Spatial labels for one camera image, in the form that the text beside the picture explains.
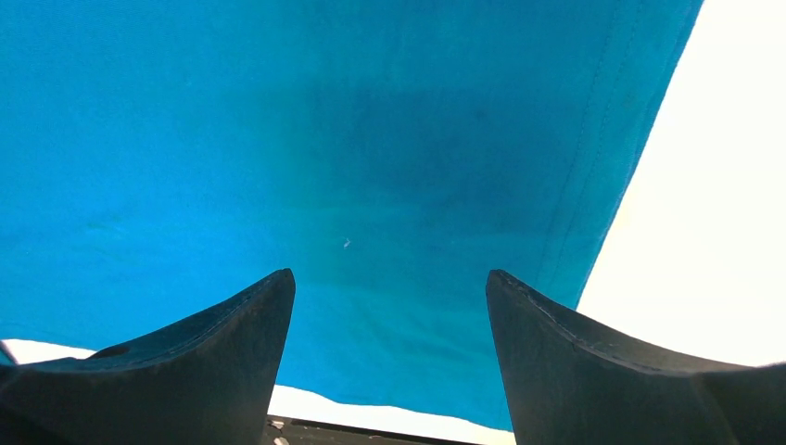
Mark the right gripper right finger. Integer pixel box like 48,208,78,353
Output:
486,270,785,444

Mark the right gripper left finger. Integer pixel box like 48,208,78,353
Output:
1,269,296,444

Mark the blue t shirt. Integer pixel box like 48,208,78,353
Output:
1,1,701,430

